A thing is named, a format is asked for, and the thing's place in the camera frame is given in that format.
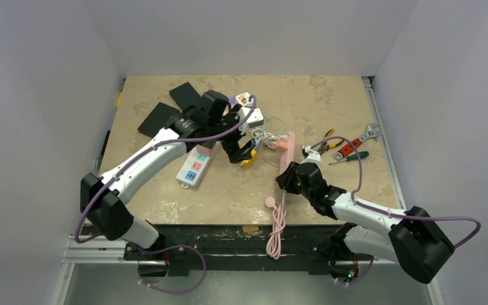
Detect thin white cable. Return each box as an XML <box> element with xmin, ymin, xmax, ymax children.
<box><xmin>260</xmin><ymin>140</ymin><xmax>283</xmax><ymax>168</ymax></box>

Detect black ribbed box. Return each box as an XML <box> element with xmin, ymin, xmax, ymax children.
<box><xmin>137</xmin><ymin>102</ymin><xmax>180</xmax><ymax>139</ymax></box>

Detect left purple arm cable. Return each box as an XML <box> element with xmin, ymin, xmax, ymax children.
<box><xmin>74</xmin><ymin>95</ymin><xmax>257</xmax><ymax>294</ymax></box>

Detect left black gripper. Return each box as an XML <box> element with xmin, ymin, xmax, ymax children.
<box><xmin>207</xmin><ymin>105</ymin><xmax>255</xmax><ymax>163</ymax></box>

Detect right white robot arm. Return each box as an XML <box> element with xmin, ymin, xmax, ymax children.
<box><xmin>276</xmin><ymin>161</ymin><xmax>456</xmax><ymax>283</ymax></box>

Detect small pink cube charger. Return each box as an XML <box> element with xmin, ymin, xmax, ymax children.
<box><xmin>271</xmin><ymin>140</ymin><xmax>289</xmax><ymax>152</ymax></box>

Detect red handled adjustable wrench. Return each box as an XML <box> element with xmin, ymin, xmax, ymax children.
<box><xmin>334</xmin><ymin>123</ymin><xmax>383</xmax><ymax>161</ymax></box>

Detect green handled screwdriver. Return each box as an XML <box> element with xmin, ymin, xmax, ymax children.
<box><xmin>329</xmin><ymin>151</ymin><xmax>369</xmax><ymax>165</ymax></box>

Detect white power strip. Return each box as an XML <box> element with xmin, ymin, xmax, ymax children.
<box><xmin>175</xmin><ymin>144</ymin><xmax>219</xmax><ymax>189</ymax></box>

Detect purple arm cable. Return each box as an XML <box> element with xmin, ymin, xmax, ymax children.
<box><xmin>307</xmin><ymin>135</ymin><xmax>482</xmax><ymax>287</ymax></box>
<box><xmin>74</xmin><ymin>95</ymin><xmax>257</xmax><ymax>294</ymax></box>

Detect pink power strip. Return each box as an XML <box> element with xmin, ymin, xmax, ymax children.
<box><xmin>279</xmin><ymin>131</ymin><xmax>295</xmax><ymax>174</ymax></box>

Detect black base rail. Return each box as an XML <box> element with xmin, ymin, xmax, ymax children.
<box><xmin>65</xmin><ymin>224</ymin><xmax>432</xmax><ymax>279</ymax></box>

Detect pink cable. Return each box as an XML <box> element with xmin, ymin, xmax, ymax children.
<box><xmin>265</xmin><ymin>191</ymin><xmax>288</xmax><ymax>261</ymax></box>

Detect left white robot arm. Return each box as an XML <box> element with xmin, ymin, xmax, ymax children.
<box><xmin>74</xmin><ymin>90</ymin><xmax>257</xmax><ymax>260</ymax></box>

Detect white cube charger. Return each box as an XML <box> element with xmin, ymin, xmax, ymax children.
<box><xmin>234</xmin><ymin>92</ymin><xmax>253</xmax><ymax>107</ymax></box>

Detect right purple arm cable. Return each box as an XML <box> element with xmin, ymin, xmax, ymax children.
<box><xmin>307</xmin><ymin>135</ymin><xmax>482</xmax><ymax>287</ymax></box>

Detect yellow cube charger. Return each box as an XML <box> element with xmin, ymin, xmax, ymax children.
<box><xmin>240</xmin><ymin>149</ymin><xmax>257</xmax><ymax>169</ymax></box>

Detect yellow handled pliers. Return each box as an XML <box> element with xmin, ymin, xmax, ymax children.
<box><xmin>317</xmin><ymin>128</ymin><xmax>344</xmax><ymax>155</ymax></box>

